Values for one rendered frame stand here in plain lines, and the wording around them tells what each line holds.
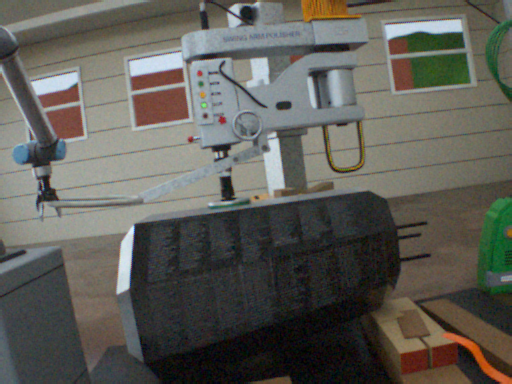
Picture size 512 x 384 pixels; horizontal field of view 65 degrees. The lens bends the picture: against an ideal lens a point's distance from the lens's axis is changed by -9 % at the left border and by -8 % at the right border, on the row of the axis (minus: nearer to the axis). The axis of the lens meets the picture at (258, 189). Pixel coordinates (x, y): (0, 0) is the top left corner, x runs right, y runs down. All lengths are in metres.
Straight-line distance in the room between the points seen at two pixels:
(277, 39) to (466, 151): 7.01
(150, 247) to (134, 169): 6.62
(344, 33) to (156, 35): 6.61
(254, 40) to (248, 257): 1.06
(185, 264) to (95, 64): 7.39
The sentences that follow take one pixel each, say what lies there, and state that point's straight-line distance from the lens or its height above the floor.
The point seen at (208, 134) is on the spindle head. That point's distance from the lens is 2.12.
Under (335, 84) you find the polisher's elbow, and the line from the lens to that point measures 2.33.
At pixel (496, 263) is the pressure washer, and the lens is 2.94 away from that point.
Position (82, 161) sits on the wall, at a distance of 8.90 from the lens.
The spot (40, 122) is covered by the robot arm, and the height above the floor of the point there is 1.30.
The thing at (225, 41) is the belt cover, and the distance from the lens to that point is 2.21.
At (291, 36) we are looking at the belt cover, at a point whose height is 1.62.
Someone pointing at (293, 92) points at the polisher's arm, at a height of 1.34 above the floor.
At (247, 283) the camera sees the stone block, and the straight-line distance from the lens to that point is 1.84.
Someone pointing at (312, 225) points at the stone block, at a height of 0.72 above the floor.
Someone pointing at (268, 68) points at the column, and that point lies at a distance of 2.86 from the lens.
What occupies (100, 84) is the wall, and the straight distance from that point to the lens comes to 8.87.
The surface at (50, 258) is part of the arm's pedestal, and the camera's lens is 1.43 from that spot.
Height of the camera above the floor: 1.03
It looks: 4 degrees down
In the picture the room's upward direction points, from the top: 8 degrees counter-clockwise
